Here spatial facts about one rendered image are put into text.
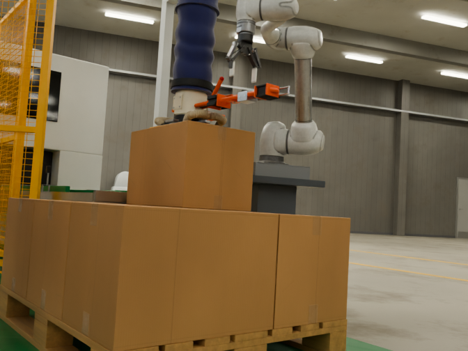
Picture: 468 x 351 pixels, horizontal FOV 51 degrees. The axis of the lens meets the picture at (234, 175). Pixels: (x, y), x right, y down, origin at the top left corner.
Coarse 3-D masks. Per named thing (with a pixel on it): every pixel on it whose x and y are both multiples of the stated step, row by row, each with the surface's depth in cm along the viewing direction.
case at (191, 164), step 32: (160, 128) 246; (192, 128) 227; (224, 128) 238; (160, 160) 243; (192, 160) 226; (224, 160) 237; (128, 192) 269; (160, 192) 240; (192, 192) 226; (224, 192) 237
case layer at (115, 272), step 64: (64, 256) 168; (128, 256) 137; (192, 256) 150; (256, 256) 167; (320, 256) 187; (64, 320) 163; (128, 320) 137; (192, 320) 150; (256, 320) 166; (320, 320) 186
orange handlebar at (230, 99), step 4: (272, 88) 211; (276, 88) 211; (248, 92) 222; (252, 92) 219; (272, 92) 211; (276, 92) 212; (228, 96) 233; (232, 96) 230; (236, 96) 228; (220, 100) 237; (224, 100) 235; (228, 100) 232; (232, 100) 231; (236, 100) 234; (196, 104) 253; (200, 104) 250; (204, 104) 248; (204, 108) 255; (212, 120) 290
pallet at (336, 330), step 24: (0, 288) 226; (0, 312) 222; (24, 312) 220; (24, 336) 193; (48, 336) 175; (72, 336) 180; (240, 336) 161; (264, 336) 168; (288, 336) 175; (312, 336) 196; (336, 336) 191
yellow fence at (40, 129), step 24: (48, 0) 326; (0, 24) 327; (24, 24) 327; (48, 24) 325; (0, 48) 326; (48, 48) 324; (48, 72) 324; (0, 96) 324; (24, 96) 324; (48, 96) 326; (0, 144) 322; (0, 264) 315
